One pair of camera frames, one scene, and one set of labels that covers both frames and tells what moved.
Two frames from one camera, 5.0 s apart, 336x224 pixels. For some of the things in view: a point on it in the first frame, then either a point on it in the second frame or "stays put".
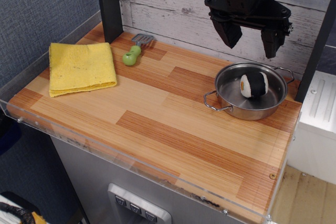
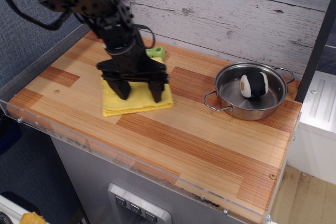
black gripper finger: [272, 39] to [157, 88]
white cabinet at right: [313, 151] stays put
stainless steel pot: [251, 90] stays put
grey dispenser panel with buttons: [127, 206] stays put
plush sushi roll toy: [253, 84] stays put
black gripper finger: [230, 33] to [122, 88]
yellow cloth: [79, 67] to [139, 98]
